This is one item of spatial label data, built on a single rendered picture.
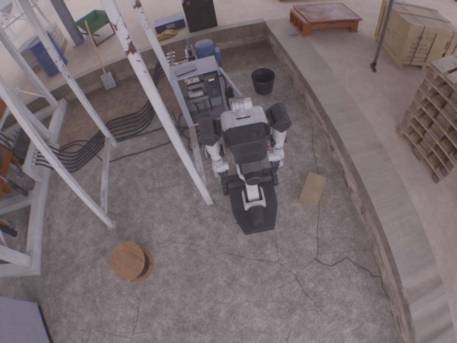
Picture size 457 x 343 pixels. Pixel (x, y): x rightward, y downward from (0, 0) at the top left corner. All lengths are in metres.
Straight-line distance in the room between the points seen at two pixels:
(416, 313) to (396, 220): 0.90
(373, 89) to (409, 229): 1.85
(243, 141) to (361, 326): 2.08
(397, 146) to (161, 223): 2.76
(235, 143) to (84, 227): 2.47
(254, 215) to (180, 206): 0.93
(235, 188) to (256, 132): 1.24
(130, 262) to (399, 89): 3.89
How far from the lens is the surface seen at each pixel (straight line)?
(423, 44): 4.15
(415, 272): 2.53
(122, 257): 2.63
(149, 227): 2.83
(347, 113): 3.03
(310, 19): 4.21
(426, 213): 2.76
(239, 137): 1.35
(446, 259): 2.79
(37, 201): 3.97
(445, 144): 2.74
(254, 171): 1.66
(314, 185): 2.60
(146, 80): 1.65
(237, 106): 1.37
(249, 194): 2.29
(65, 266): 3.42
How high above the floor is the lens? 2.44
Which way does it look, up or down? 60 degrees down
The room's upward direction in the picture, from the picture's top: 16 degrees counter-clockwise
